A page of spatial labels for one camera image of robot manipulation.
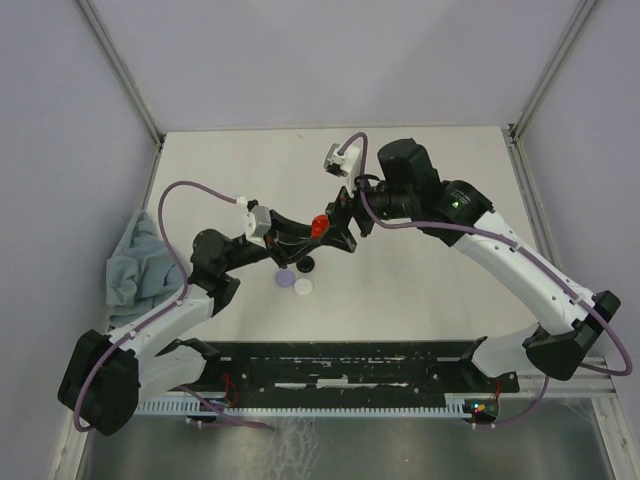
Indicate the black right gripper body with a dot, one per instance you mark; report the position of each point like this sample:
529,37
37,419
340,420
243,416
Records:
348,207

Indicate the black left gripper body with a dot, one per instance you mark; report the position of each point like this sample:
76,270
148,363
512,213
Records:
274,237

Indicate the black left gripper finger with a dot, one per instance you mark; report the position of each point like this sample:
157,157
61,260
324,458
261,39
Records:
286,226
293,252

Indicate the orange earbud charging case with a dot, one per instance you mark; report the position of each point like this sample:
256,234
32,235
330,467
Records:
319,226

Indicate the purple earbud charging case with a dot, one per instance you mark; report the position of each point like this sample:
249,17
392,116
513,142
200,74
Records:
285,278

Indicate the white earbud charging case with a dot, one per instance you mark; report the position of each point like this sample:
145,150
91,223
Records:
303,286

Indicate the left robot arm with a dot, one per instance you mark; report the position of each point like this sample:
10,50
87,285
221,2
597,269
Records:
110,374

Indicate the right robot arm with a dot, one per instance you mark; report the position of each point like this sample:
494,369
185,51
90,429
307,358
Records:
411,194

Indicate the light blue cloth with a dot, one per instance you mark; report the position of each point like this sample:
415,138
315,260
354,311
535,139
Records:
141,273

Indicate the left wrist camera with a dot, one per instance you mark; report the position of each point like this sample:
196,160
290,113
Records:
257,220

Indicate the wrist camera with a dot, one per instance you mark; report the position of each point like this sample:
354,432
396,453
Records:
257,220
345,166

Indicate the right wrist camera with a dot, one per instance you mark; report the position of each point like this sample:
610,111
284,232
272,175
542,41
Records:
345,166

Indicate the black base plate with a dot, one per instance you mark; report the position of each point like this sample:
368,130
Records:
347,374

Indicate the white cable duct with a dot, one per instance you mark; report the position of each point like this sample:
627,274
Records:
182,404

